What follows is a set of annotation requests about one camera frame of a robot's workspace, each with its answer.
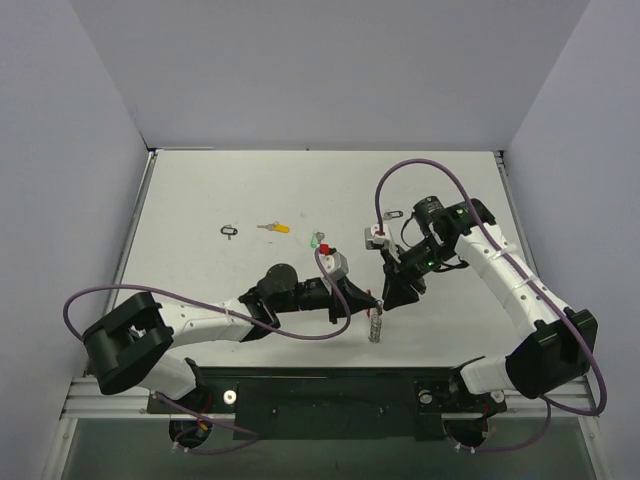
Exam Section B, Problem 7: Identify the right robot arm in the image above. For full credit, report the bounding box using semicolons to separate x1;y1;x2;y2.
365;196;598;409

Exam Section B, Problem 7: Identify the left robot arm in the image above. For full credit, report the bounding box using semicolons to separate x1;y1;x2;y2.
82;260;377;412

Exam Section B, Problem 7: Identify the key with clear black tag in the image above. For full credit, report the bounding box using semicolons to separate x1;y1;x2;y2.
382;210;404;221

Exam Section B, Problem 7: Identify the key with green tag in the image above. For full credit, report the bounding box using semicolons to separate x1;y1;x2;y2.
310;230;325;249

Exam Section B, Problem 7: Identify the key with yellow tag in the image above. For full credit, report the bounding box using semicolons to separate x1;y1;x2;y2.
258;222;291;234

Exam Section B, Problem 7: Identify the key with black outlined tag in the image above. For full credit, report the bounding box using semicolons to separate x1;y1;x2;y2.
220;225;238;240

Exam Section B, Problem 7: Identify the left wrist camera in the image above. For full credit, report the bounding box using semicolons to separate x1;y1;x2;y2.
318;243;349;282

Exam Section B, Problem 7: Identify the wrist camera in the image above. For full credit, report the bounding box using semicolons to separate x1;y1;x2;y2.
318;243;349;282
364;223;395;250

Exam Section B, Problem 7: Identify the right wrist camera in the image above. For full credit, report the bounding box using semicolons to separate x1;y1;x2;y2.
364;223;395;250

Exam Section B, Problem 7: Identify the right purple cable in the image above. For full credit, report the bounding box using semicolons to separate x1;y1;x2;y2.
374;158;610;455

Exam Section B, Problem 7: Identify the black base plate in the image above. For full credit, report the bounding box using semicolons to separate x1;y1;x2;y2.
148;367;506;441

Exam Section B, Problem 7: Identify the aluminium front rail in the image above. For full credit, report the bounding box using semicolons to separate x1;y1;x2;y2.
61;377;595;420

